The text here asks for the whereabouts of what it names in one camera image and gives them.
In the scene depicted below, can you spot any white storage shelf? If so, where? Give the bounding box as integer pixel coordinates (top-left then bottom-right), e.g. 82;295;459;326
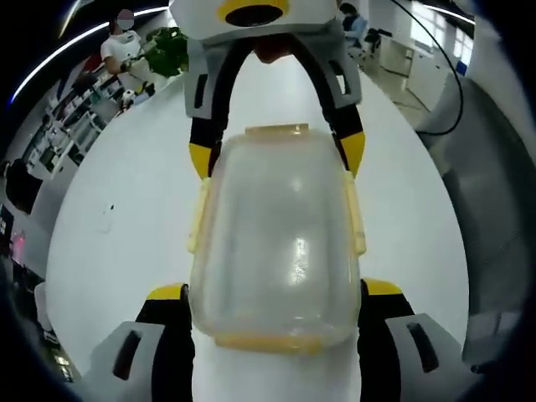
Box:
23;73;123;171

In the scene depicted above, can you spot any black office chair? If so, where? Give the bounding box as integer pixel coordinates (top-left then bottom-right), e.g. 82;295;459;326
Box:
4;157;44;215

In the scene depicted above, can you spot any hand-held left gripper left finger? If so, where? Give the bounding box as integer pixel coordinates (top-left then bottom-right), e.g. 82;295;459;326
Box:
79;282;197;402

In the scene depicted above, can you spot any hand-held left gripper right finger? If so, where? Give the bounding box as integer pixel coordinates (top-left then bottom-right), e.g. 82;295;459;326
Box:
354;276;475;402

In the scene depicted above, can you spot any small white device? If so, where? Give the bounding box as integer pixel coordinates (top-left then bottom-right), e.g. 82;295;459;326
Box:
120;87;140;111

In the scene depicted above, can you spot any clear plastic food container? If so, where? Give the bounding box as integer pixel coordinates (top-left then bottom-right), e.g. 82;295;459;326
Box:
186;122;368;349

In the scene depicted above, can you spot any white cabinet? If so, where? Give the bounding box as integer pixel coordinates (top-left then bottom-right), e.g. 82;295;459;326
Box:
378;35;421;80

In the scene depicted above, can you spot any black cable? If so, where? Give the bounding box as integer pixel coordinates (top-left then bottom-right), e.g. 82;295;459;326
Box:
392;0;465;137

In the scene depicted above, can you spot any person's right hand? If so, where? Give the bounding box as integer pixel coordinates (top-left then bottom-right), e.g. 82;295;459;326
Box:
254;40;293;65

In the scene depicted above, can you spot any green potted plant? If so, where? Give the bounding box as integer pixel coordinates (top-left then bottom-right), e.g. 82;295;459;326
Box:
143;26;190;80

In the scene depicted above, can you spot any ceiling light strip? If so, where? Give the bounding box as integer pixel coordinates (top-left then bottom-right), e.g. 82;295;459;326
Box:
7;4;169;106

